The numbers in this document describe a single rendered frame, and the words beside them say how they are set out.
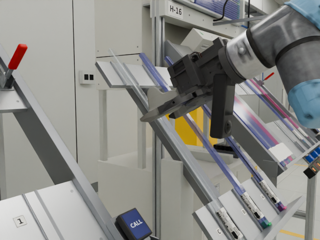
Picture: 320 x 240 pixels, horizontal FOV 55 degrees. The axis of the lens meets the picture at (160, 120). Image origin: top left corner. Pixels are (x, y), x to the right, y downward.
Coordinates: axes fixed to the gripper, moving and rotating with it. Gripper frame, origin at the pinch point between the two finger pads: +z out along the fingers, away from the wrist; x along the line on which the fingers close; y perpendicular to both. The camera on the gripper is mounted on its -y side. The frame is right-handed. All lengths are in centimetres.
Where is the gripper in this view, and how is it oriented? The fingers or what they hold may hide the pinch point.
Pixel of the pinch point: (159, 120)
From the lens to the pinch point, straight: 64.3
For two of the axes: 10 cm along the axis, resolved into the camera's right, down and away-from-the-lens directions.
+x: -6.1, 0.8, -7.9
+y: -3.7, -9.1, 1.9
